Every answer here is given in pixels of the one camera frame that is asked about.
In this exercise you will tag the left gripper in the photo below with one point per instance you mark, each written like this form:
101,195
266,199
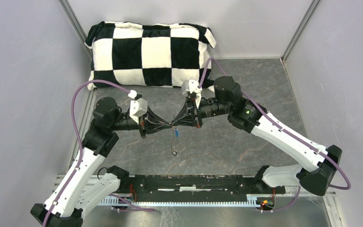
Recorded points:
150,118

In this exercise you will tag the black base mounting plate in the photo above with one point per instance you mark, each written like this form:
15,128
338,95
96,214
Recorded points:
161,196

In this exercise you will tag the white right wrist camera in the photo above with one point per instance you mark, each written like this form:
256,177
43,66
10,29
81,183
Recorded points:
191,87

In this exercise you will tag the aluminium frame rail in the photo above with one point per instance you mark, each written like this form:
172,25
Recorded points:
239,184

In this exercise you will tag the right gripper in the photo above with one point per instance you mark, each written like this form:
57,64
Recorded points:
190,115

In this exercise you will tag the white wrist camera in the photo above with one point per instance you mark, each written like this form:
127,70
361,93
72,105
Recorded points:
138,106
191,87

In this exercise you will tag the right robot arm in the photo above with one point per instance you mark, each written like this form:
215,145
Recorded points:
316,165

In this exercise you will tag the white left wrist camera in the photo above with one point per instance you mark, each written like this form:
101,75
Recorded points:
138,106

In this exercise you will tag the white slotted cable duct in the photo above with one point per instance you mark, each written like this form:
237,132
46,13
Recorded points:
249,201

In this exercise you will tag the black and white checkered pillow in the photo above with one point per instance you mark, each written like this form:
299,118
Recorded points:
157,55

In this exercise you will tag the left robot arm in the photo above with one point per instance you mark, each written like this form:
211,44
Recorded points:
69,204

